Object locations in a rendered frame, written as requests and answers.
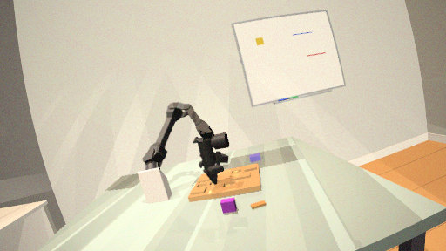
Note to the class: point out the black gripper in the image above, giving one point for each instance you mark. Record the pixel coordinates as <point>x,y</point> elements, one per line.
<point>211,170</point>

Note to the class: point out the purple rectangular block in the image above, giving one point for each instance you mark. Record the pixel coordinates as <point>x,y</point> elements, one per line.
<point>255,157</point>

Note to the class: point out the magenta block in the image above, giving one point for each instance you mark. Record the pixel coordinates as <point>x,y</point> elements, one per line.
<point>228,205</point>

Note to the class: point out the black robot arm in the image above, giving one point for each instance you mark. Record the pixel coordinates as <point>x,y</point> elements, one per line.
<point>157,152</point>

